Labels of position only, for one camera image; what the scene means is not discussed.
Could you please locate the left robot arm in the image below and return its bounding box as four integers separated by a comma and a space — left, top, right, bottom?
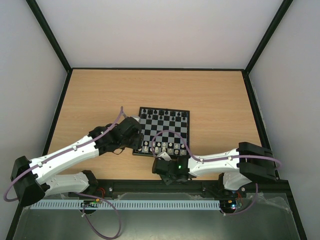
10, 116, 143, 207

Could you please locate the light blue cable duct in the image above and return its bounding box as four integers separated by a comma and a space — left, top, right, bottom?
30, 199, 221, 211

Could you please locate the black white chessboard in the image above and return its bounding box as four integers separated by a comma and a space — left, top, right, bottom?
132, 106, 190, 159

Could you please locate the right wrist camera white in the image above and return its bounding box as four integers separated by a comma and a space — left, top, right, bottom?
155, 152, 172, 162

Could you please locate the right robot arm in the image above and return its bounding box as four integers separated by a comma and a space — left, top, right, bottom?
152, 142, 278, 196

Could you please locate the black aluminium frame rail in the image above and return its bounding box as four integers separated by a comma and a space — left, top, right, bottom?
94, 178, 291, 198

